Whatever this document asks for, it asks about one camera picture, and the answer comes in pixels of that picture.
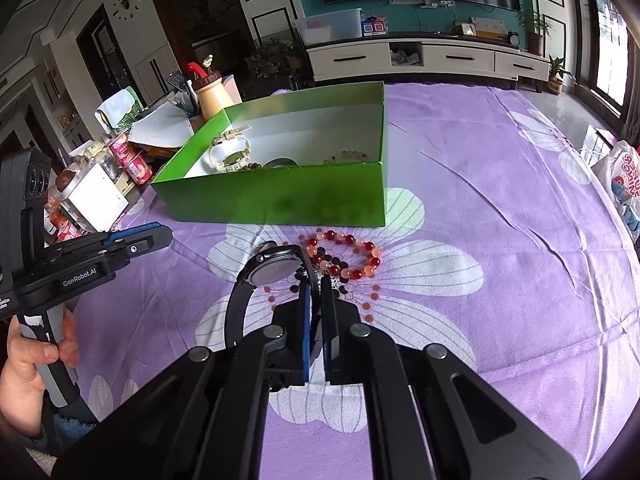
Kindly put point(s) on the white tv cabinet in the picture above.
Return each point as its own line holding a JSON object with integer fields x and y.
{"x": 450, "y": 57}

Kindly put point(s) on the dark leafy potted plant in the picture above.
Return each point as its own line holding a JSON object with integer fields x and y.
{"x": 272, "y": 60}

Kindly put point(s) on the orange snack bag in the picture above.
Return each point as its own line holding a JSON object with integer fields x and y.
{"x": 155, "y": 151}

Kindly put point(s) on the purple floral cloth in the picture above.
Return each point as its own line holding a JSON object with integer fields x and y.
{"x": 500, "y": 260}

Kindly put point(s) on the pink yogurt cup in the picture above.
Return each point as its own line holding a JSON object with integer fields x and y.
{"x": 120, "y": 146}
{"x": 140, "y": 169}

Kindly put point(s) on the small round alarm clock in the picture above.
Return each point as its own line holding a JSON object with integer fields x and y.
{"x": 514, "y": 39}

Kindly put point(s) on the pink snack packet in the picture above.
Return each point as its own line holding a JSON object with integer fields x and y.
{"x": 65, "y": 227}

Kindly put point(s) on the clear plastic storage bin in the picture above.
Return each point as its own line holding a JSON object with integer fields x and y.
{"x": 330, "y": 27}

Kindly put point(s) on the brown round fruit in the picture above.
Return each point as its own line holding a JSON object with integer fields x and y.
{"x": 65, "y": 181}

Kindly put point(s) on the pen holder with pens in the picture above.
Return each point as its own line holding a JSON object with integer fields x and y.
{"x": 187, "y": 100}

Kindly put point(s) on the person's left forearm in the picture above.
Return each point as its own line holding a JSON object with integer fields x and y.
{"x": 20, "y": 447}

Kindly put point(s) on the yellow bear bottle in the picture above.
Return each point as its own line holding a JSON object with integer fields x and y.
{"x": 212, "y": 95}

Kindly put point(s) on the green and white carton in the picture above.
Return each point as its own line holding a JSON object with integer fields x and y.
{"x": 120, "y": 107}

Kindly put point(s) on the black wall clock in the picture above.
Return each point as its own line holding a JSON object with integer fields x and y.
{"x": 127, "y": 2}

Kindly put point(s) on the small pale band wristwatch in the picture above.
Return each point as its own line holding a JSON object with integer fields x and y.
{"x": 232, "y": 160}

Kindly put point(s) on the tall potted plant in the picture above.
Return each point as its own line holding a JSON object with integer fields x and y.
{"x": 534, "y": 35}

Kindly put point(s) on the white paper sheets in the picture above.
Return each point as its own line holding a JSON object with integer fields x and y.
{"x": 160, "y": 127}

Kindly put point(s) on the black wristwatch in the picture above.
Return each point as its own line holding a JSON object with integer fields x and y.
{"x": 272, "y": 265}

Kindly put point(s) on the grey remote control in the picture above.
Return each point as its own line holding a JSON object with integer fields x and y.
{"x": 176, "y": 81}

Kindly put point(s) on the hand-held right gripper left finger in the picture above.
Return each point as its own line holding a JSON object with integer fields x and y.
{"x": 306, "y": 340}

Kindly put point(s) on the person's left hand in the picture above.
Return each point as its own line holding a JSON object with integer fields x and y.
{"x": 20, "y": 385}

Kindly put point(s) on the small potted plant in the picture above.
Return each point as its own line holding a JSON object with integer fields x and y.
{"x": 556, "y": 80}

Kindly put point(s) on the white device on cabinet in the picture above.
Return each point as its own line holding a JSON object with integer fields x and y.
{"x": 480, "y": 27}

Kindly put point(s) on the blue fleece cloth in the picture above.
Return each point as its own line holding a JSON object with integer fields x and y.
{"x": 72, "y": 424}

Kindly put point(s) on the green cardboard box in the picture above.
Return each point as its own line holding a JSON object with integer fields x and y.
{"x": 280, "y": 197}

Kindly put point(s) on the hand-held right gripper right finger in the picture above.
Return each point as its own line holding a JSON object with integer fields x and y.
{"x": 326, "y": 345}

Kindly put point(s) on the white printed plastic bag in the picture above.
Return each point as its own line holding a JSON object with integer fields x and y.
{"x": 620, "y": 170}

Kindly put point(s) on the white drawer organizer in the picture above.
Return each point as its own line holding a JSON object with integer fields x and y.
{"x": 97, "y": 195}

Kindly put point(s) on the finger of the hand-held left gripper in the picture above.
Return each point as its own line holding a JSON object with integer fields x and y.
{"x": 145, "y": 245}
{"x": 135, "y": 230}

